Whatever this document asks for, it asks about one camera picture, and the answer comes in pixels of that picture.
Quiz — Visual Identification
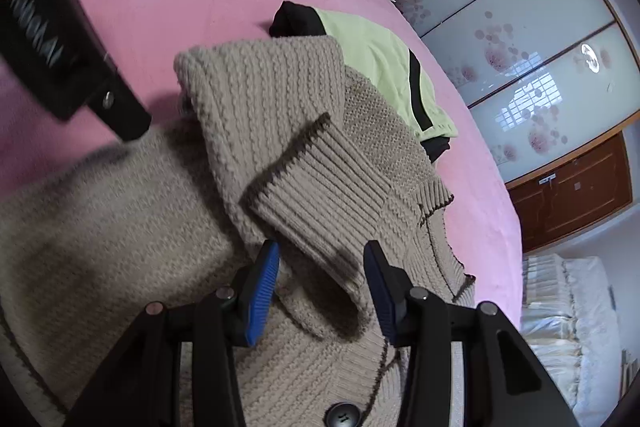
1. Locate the pink bed sheet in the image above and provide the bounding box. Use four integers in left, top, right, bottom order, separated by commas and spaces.
0, 0, 524, 323

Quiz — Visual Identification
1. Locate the floral glass sliding wardrobe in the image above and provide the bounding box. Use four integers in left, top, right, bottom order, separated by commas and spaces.
394, 0, 639, 183

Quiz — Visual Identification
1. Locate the grey knit cardigan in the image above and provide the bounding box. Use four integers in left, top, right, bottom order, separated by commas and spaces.
1, 37, 473, 426

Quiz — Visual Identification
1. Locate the green black folded garment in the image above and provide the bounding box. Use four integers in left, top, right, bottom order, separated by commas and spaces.
269, 1, 458, 161

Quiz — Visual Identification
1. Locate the brown wooden door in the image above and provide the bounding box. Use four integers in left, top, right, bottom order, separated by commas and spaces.
509, 133, 634, 253

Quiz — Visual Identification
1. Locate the white lace covered furniture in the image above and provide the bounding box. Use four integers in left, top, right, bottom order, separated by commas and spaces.
521, 253, 623, 426

